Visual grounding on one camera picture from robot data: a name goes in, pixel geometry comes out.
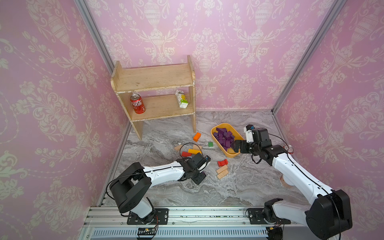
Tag purple brick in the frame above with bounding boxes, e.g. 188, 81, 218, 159
223, 131, 234, 139
216, 128, 228, 135

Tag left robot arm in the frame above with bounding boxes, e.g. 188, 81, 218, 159
106, 153, 211, 224

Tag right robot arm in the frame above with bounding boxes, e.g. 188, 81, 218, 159
231, 125, 353, 240

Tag yellow plastic storage bin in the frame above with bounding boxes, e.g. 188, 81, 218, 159
211, 123, 244, 158

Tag red flat brick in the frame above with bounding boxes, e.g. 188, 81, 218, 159
181, 152, 192, 158

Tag yellow long brick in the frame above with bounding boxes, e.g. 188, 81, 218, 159
188, 149, 202, 155

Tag tan wood brick upright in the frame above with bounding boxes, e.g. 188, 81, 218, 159
193, 145, 203, 150

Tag tan wood brick left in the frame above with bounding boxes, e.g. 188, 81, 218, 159
174, 145, 182, 151

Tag orange brick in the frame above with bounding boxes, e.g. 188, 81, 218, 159
193, 133, 201, 142

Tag red cola can on table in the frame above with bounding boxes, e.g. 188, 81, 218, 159
287, 145, 294, 153

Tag natural wood plank brick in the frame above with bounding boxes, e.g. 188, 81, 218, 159
216, 165, 229, 180

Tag red brick pair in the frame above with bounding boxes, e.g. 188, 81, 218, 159
218, 159, 228, 168

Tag green white juice carton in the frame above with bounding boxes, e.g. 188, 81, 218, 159
176, 90, 189, 109

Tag wooden two-tier shelf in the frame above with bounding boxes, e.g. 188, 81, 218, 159
111, 55, 197, 140

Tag red cola can on shelf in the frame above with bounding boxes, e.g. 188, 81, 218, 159
130, 93, 146, 114

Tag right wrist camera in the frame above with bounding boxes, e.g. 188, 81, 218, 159
244, 125, 255, 143

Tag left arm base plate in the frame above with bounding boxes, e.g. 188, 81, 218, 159
127, 208, 169, 225

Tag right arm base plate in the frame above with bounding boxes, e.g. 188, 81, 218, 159
245, 208, 292, 226

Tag aluminium front rail frame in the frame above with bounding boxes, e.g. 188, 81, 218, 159
77, 205, 343, 240

